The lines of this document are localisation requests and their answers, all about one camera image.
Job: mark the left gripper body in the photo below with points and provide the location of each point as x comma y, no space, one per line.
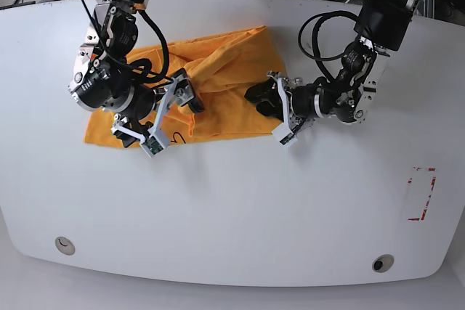
292,123

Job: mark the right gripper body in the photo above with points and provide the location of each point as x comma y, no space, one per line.
144,115

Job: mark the orange t-shirt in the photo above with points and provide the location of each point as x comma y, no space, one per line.
222,67

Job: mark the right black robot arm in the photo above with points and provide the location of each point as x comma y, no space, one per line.
102,76

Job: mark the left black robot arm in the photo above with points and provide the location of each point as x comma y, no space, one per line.
345,88

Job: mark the left table grommet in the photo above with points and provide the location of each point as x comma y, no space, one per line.
65,246

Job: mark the table grommet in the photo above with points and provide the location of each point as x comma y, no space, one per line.
383,263
65,246

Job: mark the red tape rectangle marking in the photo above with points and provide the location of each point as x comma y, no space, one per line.
419,193

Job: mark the right table grommet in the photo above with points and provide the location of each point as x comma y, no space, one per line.
383,263

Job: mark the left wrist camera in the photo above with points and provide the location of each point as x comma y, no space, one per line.
284,135

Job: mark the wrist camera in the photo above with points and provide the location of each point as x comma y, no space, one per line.
155,144
284,135

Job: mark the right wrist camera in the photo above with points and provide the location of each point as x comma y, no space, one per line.
155,144

